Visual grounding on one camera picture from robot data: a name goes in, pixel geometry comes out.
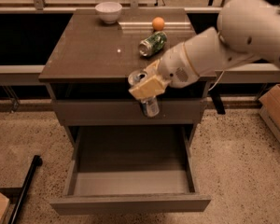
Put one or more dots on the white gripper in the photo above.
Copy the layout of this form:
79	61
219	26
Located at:
175	66

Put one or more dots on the silver redbull can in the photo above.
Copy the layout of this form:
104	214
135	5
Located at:
149	106

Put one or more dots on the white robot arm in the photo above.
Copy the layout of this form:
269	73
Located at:
247	30

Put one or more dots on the green soda can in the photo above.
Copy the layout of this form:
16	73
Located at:
152	44

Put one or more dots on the closed grey upper drawer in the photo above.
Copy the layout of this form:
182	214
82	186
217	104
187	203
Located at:
95	113

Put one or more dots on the grey drawer cabinet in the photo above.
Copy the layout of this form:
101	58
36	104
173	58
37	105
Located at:
92	61

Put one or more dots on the open grey bottom drawer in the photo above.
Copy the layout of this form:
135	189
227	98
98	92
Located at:
131	169

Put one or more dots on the orange fruit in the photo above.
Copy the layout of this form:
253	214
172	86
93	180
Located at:
158	24

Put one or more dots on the white ceramic bowl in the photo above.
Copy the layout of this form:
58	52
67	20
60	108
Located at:
109	12

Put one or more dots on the cardboard box right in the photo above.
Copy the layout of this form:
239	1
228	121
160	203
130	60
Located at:
270	111

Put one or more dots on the black metal bar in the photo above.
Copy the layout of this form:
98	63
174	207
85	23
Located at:
36	162

